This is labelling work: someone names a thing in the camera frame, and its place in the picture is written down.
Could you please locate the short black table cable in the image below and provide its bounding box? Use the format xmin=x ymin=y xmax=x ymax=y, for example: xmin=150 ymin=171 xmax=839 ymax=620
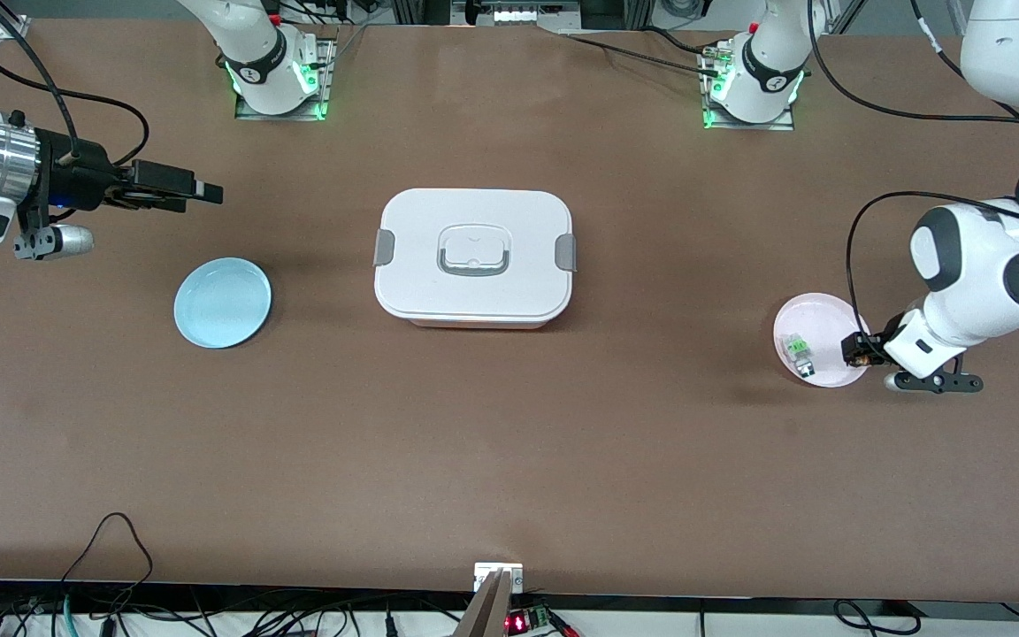
xmin=640 ymin=27 xmax=709 ymax=58

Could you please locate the white power strip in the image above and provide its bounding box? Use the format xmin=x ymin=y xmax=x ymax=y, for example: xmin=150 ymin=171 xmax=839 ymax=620
xmin=492 ymin=7 xmax=583 ymax=24

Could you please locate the small white edge bracket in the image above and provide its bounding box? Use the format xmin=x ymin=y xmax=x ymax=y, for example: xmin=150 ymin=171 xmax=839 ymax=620
xmin=474 ymin=563 xmax=525 ymax=594

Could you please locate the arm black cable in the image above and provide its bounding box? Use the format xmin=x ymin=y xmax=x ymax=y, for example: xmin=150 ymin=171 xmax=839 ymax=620
xmin=0 ymin=0 xmax=81 ymax=162
xmin=808 ymin=0 xmax=1019 ymax=337
xmin=0 ymin=46 xmax=150 ymax=169

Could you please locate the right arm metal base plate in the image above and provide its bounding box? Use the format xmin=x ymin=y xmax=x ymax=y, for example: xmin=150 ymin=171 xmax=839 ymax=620
xmin=235 ymin=34 xmax=339 ymax=121

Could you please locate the circuit board with red light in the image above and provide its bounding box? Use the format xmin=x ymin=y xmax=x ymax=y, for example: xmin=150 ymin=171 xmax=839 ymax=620
xmin=506 ymin=605 xmax=583 ymax=637

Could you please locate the looped black cable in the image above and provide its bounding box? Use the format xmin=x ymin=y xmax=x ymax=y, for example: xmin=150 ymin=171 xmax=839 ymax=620
xmin=58 ymin=511 xmax=157 ymax=613

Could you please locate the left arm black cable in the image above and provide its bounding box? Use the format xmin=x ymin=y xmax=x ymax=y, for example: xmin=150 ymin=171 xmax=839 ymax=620
xmin=808 ymin=0 xmax=1019 ymax=337

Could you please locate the white lidded lunch box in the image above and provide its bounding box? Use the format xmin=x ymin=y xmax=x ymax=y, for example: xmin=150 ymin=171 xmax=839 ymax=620
xmin=373 ymin=188 xmax=578 ymax=330

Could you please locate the green push-button switch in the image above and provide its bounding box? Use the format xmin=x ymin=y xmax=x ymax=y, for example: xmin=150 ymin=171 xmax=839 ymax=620
xmin=782 ymin=334 xmax=818 ymax=380

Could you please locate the curled black cable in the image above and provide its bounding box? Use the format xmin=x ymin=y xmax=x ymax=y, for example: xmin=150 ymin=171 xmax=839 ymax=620
xmin=832 ymin=600 xmax=922 ymax=636

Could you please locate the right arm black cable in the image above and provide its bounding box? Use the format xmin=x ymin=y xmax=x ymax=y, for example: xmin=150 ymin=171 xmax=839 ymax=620
xmin=0 ymin=0 xmax=81 ymax=162
xmin=0 ymin=46 xmax=150 ymax=169

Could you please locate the long black table cable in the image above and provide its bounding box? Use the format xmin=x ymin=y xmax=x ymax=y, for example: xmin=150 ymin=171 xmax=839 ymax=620
xmin=558 ymin=34 xmax=723 ymax=76

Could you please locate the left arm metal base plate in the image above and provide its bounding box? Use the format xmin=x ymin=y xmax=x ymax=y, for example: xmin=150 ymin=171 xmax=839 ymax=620
xmin=700 ymin=40 xmax=798 ymax=132

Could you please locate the grey metal beam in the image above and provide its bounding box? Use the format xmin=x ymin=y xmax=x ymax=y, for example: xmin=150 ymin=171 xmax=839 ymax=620
xmin=455 ymin=569 xmax=515 ymax=637

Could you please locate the light blue plate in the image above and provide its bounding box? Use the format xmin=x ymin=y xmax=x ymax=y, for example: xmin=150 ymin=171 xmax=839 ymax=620
xmin=173 ymin=257 xmax=273 ymax=349

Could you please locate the pale pink plate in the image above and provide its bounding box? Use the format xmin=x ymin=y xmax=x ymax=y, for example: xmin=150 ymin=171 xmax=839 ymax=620
xmin=772 ymin=292 xmax=871 ymax=388

